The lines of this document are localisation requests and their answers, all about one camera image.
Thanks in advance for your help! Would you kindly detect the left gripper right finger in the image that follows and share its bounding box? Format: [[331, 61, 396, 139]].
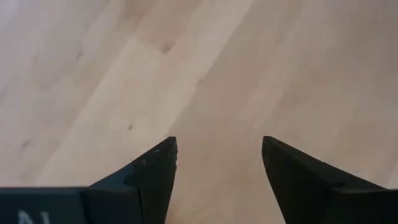
[[261, 135, 345, 224]]

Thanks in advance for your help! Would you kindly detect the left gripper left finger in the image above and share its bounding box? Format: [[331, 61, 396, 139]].
[[86, 136, 178, 224]]

